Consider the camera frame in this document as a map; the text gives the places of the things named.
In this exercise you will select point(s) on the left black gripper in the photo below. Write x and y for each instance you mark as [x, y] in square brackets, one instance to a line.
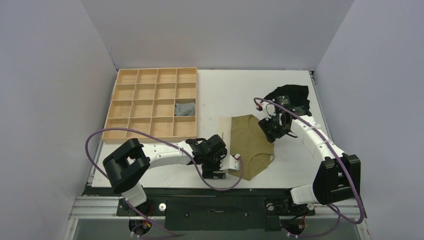
[208, 173]

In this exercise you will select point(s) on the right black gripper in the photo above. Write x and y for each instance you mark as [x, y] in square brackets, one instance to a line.
[269, 129]

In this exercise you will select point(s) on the olive and cream underwear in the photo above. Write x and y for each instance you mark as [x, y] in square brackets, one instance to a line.
[243, 136]

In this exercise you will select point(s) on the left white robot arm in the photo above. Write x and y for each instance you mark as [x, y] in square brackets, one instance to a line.
[128, 163]

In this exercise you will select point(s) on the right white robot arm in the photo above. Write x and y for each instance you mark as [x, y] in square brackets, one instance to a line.
[338, 175]

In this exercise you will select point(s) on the black underwear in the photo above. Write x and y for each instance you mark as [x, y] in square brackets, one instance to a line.
[297, 94]

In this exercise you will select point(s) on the rolled striped grey underwear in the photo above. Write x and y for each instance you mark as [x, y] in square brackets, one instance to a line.
[187, 109]

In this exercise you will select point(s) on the wooden compartment tray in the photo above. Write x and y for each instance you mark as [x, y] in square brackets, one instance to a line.
[144, 99]

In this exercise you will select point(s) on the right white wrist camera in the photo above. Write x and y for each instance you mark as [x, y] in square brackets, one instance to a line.
[266, 108]

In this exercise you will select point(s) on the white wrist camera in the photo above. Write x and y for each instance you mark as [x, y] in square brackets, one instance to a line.
[229, 163]
[266, 108]

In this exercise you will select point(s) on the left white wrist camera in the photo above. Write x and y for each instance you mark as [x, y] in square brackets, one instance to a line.
[229, 163]

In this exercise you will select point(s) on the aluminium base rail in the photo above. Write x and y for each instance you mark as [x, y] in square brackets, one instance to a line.
[204, 214]

